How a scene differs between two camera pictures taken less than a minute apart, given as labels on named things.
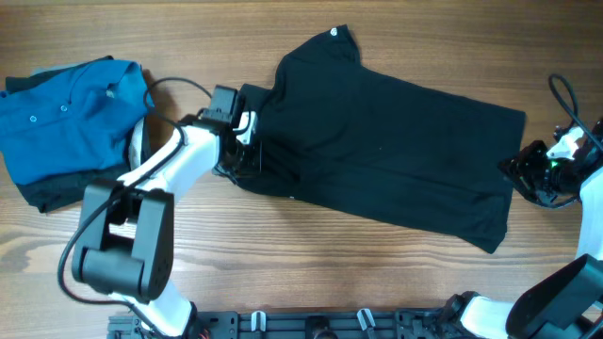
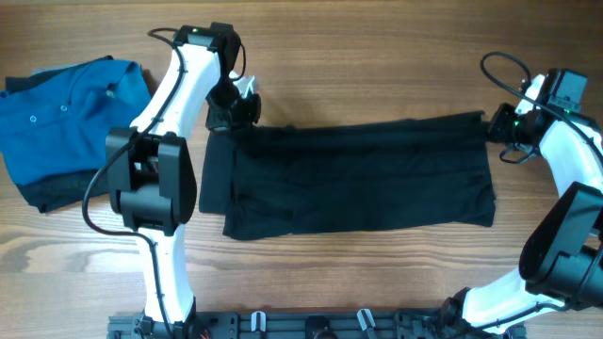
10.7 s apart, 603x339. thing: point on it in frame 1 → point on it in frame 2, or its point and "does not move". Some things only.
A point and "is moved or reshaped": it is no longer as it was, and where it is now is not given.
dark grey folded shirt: [51, 196] does not move
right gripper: [518, 170] → [496, 127]
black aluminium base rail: [295, 324] does not move
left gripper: [255, 162] → [246, 119]
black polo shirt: [335, 132] is moved or reshaped
